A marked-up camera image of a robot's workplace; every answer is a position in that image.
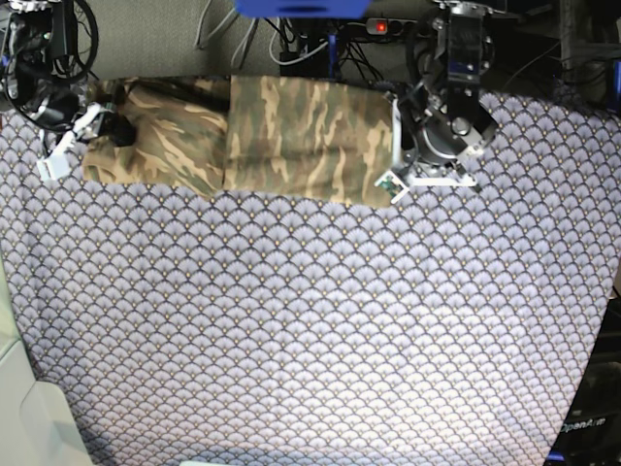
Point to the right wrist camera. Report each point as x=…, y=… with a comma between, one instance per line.
x=54, y=168

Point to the blue clamp right edge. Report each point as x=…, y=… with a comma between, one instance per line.
x=614, y=88

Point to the white plastic bin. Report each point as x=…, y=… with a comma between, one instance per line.
x=37, y=426

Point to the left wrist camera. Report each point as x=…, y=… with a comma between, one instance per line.
x=393, y=185

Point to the camouflage T-shirt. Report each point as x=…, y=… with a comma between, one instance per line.
x=286, y=136

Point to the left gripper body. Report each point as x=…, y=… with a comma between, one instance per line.
x=430, y=147

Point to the purple fan-pattern tablecloth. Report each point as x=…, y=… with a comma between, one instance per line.
x=453, y=329

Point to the black power strip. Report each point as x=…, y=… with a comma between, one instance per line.
x=388, y=27

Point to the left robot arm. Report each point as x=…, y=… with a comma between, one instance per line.
x=447, y=53

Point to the blue mount plate top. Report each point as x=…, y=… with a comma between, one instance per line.
x=303, y=8

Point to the black OpenArm box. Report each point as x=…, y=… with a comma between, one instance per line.
x=590, y=434

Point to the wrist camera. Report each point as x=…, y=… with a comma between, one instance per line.
x=393, y=185
x=54, y=168

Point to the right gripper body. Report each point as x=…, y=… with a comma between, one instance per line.
x=97, y=121

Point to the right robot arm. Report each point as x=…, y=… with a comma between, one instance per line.
x=48, y=48

